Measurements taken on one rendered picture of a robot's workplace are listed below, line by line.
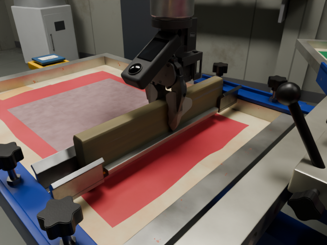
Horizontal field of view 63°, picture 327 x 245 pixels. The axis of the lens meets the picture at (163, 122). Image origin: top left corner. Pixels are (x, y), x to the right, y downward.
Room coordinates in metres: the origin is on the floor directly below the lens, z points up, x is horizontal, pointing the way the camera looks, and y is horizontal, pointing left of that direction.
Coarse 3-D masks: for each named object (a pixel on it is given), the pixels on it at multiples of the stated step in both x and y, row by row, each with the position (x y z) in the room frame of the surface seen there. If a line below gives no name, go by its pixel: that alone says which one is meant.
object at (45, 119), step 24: (24, 96) 0.73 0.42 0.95; (48, 96) 0.73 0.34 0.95; (72, 96) 0.73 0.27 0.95; (24, 120) 0.59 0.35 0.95; (48, 120) 0.59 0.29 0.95; (72, 120) 0.59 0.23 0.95; (96, 120) 0.59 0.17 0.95; (48, 144) 0.48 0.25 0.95; (72, 144) 0.48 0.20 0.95; (144, 168) 0.40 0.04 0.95; (168, 168) 0.40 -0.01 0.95; (96, 192) 0.33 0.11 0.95; (120, 192) 0.33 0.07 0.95; (144, 192) 0.33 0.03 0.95; (120, 216) 0.28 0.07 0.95
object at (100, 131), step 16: (208, 80) 0.59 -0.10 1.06; (192, 96) 0.52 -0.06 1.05; (208, 96) 0.56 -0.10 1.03; (128, 112) 0.42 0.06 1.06; (144, 112) 0.43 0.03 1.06; (160, 112) 0.45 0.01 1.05; (192, 112) 0.52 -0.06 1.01; (96, 128) 0.37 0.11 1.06; (112, 128) 0.37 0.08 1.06; (128, 128) 0.39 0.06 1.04; (144, 128) 0.42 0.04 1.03; (160, 128) 0.45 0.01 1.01; (80, 144) 0.33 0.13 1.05; (96, 144) 0.35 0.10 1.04; (112, 144) 0.37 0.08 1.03; (128, 144) 0.39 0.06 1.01; (144, 144) 0.42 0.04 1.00; (80, 160) 0.34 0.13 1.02; (112, 160) 0.37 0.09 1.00
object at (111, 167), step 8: (208, 112) 0.55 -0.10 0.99; (216, 112) 0.57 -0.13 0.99; (192, 120) 0.51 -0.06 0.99; (200, 120) 0.52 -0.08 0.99; (176, 128) 0.48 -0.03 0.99; (184, 128) 0.48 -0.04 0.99; (160, 136) 0.45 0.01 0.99; (168, 136) 0.45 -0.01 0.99; (152, 144) 0.42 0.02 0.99; (160, 144) 0.43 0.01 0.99; (136, 152) 0.39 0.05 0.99; (144, 152) 0.40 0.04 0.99; (120, 160) 0.37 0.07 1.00; (128, 160) 0.37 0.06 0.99; (104, 168) 0.35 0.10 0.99; (112, 168) 0.35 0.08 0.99
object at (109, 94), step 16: (80, 80) 0.87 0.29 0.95; (96, 80) 0.87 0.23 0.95; (112, 80) 0.87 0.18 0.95; (80, 96) 0.73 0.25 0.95; (96, 96) 0.73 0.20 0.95; (112, 96) 0.73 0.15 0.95; (128, 96) 0.73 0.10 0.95; (144, 96) 0.73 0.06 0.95; (112, 112) 0.63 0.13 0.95; (192, 128) 0.55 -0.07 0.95; (208, 128) 0.55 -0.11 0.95; (224, 128) 0.55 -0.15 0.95; (240, 128) 0.55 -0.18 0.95; (176, 144) 0.48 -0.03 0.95; (192, 144) 0.48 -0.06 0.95; (208, 144) 0.48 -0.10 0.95; (224, 144) 0.48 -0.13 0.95
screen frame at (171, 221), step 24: (24, 72) 0.85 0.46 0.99; (48, 72) 0.88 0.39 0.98; (72, 72) 0.94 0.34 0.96; (288, 120) 0.52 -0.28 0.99; (264, 144) 0.43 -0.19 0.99; (216, 168) 0.35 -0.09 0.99; (240, 168) 0.35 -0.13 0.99; (192, 192) 0.30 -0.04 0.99; (216, 192) 0.30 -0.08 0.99; (168, 216) 0.25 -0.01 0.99; (192, 216) 0.25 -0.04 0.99; (144, 240) 0.22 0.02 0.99; (168, 240) 0.22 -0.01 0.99
